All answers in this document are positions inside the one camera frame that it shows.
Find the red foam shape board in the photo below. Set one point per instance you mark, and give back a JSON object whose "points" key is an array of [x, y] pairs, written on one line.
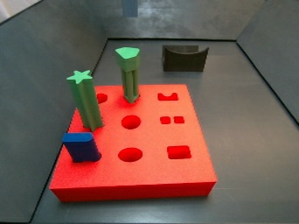
{"points": [[154, 153]]}

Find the black curved holder stand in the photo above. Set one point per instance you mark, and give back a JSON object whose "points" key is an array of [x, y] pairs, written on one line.
{"points": [[184, 58]]}

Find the green star peg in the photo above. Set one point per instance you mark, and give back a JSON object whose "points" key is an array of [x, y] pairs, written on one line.
{"points": [[84, 95]]}

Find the green pentagon peg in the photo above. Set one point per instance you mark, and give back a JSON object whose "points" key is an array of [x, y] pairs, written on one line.
{"points": [[128, 62]]}

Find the dark blue short peg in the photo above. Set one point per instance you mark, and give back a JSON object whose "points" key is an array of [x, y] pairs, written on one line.
{"points": [[81, 147]]}

